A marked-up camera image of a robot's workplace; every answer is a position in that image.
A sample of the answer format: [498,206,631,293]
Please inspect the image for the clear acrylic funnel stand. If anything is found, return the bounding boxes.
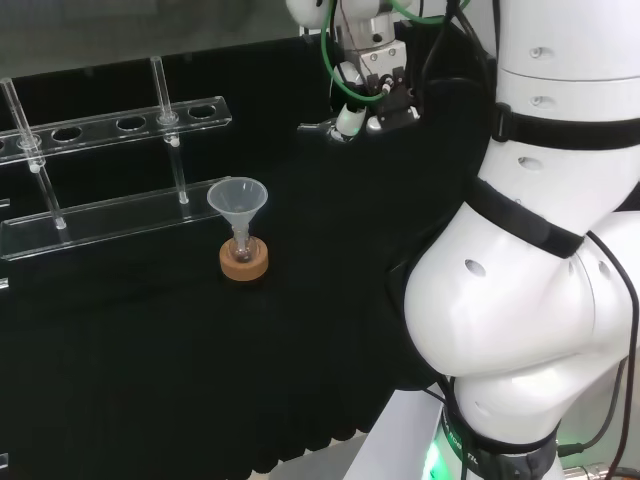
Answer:
[0,54,237,265]

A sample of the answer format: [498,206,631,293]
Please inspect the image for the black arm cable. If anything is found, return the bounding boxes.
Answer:
[422,0,504,109]

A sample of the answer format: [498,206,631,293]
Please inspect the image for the cork ring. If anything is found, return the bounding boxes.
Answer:
[218,236,272,283]

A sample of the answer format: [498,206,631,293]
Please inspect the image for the black bench cloth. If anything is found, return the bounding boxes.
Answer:
[0,22,501,476]

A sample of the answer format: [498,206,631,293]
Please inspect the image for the small round-bottom glass flask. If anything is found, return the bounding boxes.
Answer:
[227,225,259,264]

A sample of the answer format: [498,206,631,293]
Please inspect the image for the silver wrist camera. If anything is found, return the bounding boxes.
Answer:
[366,105,423,135]

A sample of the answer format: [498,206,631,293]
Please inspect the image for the translucent plastic funnel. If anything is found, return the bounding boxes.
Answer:
[206,175,269,242]

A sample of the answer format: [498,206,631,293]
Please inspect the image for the green cable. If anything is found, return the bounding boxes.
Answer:
[319,0,454,107]

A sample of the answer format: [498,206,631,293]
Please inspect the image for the clear glass weighing funnel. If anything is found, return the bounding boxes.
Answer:
[297,121,346,142]

